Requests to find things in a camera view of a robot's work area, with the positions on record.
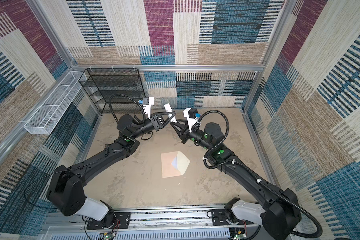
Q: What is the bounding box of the black wire shelf rack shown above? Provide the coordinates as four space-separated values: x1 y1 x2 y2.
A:
79 68 147 114

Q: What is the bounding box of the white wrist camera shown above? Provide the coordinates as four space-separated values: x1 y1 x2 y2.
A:
139 97 155 118
183 108 201 133

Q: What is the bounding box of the pink envelope with flap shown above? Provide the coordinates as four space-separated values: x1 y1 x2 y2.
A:
161 151 190 178

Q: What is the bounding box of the white wire mesh basket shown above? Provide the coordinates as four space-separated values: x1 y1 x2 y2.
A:
24 71 83 135

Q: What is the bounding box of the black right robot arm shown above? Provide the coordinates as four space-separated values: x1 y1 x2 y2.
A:
171 120 302 240

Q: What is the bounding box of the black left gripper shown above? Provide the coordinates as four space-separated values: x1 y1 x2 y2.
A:
131 113 174 142

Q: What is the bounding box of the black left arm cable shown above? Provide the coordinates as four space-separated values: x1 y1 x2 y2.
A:
23 94 154 240

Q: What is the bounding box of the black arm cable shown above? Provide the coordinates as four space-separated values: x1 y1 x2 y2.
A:
197 109 324 240
23 94 154 240

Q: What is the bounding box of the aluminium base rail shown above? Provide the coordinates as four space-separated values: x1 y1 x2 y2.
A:
41 203 298 240

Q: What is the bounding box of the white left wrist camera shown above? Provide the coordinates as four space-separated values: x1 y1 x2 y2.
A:
139 97 155 118

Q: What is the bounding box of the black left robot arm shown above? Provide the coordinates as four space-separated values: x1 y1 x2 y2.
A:
47 112 176 229

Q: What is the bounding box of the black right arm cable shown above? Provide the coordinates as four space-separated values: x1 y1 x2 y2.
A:
197 109 324 240

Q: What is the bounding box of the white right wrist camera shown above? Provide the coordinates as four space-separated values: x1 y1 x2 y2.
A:
183 108 201 133

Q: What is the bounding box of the white glue stick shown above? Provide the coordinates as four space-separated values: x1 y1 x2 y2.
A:
164 103 177 123

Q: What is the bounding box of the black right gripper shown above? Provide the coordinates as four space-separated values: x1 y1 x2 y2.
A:
170 119 212 152

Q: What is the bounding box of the blue bordered white letter paper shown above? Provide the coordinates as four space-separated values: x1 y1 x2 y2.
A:
171 157 179 171

